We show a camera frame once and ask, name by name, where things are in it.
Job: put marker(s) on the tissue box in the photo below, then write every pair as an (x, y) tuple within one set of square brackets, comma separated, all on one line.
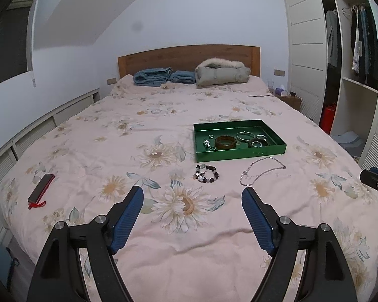
[(281, 91)]

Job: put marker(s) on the blue folded blanket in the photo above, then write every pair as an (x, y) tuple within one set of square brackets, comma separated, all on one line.
[(155, 77)]

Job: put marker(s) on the white radiator cover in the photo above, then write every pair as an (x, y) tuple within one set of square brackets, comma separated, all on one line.
[(12, 151)]

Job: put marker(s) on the wooden headboard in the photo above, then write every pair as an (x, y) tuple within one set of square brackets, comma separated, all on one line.
[(188, 57)]

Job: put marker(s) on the hanging clothes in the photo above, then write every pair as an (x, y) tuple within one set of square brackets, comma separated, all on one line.
[(359, 53)]

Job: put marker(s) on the green rectangular tray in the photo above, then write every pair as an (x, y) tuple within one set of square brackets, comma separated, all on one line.
[(277, 145)]

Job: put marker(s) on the wooden nightstand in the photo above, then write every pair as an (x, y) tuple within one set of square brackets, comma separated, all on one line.
[(292, 101)]

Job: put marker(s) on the amber resin bangle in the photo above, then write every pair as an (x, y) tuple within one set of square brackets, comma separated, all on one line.
[(224, 142)]

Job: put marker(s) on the small twisted silver bangle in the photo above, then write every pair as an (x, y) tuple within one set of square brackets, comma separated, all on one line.
[(261, 137)]

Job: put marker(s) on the glass cup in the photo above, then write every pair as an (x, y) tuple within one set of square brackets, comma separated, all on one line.
[(270, 84)]

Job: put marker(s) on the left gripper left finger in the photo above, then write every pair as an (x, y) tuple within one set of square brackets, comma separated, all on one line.
[(58, 273)]

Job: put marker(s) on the floral pink bedspread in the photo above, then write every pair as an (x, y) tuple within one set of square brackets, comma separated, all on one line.
[(192, 241)]

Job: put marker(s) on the black red case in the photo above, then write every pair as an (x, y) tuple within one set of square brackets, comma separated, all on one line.
[(35, 200)]

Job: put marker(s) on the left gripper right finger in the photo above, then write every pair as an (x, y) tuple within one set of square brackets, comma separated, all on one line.
[(326, 275)]

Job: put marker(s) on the dark translucent bangle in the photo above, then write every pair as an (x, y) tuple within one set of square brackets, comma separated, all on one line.
[(264, 142)]

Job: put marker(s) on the white wardrobe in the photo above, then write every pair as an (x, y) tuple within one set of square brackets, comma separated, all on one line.
[(356, 104)]

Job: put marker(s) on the silver clasp bangle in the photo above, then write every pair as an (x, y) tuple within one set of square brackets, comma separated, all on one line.
[(245, 136)]

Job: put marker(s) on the grey fur-trimmed coat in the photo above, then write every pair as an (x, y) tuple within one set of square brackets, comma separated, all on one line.
[(217, 71)]

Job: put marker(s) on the folded blue clothes pile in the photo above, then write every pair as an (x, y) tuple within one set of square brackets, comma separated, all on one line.
[(351, 142)]

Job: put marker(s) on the red container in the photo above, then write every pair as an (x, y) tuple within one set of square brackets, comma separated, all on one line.
[(328, 115)]

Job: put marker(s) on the silver wristwatch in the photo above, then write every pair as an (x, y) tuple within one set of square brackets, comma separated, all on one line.
[(207, 143)]

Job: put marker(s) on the dark window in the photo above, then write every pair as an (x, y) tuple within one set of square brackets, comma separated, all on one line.
[(16, 38)]

